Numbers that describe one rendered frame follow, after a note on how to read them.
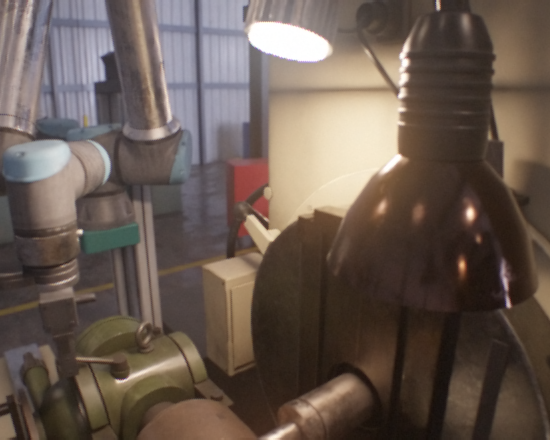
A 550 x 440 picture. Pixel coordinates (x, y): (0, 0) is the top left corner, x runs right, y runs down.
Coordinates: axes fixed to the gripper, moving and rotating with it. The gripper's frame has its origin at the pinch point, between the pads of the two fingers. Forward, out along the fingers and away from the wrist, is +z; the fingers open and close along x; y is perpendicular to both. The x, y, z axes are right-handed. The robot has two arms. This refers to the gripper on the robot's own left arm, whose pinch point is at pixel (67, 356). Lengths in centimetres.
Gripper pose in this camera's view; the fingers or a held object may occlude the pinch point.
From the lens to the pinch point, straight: 79.3
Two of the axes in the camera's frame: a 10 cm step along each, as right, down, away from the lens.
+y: 8.7, -1.4, 4.7
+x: -4.8, -2.4, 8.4
